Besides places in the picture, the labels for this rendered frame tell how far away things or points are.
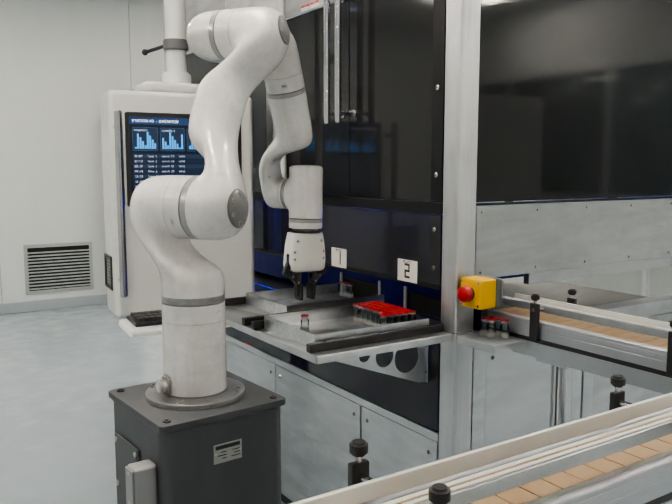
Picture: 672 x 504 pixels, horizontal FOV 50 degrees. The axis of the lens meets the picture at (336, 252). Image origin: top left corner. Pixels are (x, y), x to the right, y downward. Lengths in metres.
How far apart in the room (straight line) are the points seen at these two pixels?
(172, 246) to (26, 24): 5.81
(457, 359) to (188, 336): 0.77
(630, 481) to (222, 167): 0.83
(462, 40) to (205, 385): 1.01
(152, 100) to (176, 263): 1.20
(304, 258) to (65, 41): 5.58
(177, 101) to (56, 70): 4.63
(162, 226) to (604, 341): 0.97
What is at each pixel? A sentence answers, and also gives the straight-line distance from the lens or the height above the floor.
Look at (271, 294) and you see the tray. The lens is 2.26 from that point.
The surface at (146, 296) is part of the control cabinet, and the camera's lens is 2.50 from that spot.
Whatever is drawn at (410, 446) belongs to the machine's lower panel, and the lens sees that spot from 2.06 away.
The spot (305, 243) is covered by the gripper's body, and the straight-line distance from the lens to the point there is 1.76.
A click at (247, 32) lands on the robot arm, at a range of 1.46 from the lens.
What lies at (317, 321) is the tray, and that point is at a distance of 1.95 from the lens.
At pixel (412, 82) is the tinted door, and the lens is 1.95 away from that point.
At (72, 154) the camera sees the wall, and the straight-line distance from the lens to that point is 7.05.
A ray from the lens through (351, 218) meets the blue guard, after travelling 2.16.
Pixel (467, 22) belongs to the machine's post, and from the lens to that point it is 1.83.
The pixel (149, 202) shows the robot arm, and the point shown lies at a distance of 1.36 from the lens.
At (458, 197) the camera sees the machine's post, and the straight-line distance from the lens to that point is 1.79.
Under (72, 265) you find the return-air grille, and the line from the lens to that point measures 7.09.
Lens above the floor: 1.30
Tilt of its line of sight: 7 degrees down
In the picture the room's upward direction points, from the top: straight up
